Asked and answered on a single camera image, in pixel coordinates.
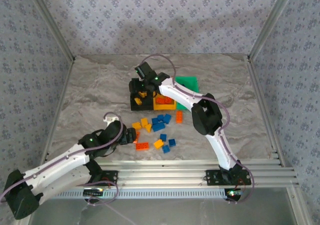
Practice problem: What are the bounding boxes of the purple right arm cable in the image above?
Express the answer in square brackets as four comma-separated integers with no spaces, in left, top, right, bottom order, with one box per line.
[138,54,255,205]

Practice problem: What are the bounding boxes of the slotted grey cable duct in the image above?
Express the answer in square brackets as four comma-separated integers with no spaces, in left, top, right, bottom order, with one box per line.
[53,189,227,200]

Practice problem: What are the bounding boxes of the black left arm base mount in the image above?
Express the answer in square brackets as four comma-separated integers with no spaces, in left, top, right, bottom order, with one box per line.
[87,169,119,186]

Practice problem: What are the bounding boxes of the black plastic bin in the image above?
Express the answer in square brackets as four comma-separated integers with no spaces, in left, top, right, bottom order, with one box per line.
[129,78,154,112]

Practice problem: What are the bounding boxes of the green plastic bin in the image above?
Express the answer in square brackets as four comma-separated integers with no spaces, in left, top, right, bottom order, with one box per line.
[174,76,200,110]

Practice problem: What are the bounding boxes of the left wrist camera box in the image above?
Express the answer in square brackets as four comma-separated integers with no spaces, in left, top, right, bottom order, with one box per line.
[104,115,120,126]

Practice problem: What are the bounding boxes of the aluminium side rail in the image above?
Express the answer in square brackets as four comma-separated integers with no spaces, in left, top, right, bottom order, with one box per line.
[246,55,287,167]
[39,57,77,165]

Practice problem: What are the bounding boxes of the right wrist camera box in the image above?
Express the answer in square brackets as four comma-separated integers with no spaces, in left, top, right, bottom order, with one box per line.
[134,62,159,82]

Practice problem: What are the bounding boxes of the orange-yellow plastic bin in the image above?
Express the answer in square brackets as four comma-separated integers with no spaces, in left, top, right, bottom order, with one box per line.
[152,91,177,111]

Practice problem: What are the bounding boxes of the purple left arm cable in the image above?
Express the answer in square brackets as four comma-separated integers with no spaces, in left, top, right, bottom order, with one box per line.
[0,111,125,203]

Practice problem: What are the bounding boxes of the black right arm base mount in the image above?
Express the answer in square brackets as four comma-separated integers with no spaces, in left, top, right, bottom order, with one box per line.
[205,169,252,187]

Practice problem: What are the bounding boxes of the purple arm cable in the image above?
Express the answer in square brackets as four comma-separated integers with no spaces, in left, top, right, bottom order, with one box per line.
[138,54,255,205]
[0,111,125,203]

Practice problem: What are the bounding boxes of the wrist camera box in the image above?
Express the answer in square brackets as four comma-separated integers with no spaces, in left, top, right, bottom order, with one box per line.
[134,62,159,82]
[104,115,120,126]

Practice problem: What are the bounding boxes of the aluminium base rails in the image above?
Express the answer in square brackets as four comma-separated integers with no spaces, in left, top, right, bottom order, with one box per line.
[94,159,300,189]

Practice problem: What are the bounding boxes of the aluminium frame post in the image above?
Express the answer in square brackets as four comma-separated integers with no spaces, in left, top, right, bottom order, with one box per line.
[248,0,300,60]
[24,0,76,62]

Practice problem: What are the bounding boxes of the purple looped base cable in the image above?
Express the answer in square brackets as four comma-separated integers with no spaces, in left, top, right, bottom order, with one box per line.
[86,180,120,207]

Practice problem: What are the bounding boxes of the small circuit board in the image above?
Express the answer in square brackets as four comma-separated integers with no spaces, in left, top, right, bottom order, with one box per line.
[83,188,105,197]
[225,189,244,199]

